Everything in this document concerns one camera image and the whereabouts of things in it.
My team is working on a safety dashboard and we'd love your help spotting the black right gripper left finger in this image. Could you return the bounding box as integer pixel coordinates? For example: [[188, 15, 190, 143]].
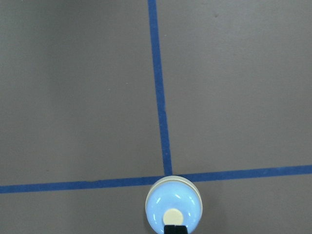
[[164, 225, 176, 234]]

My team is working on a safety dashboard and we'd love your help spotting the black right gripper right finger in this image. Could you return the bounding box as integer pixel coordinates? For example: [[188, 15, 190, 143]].
[[175, 225, 188, 234]]

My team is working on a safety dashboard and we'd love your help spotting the light blue call bell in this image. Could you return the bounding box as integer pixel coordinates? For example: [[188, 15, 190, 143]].
[[145, 175, 203, 234]]

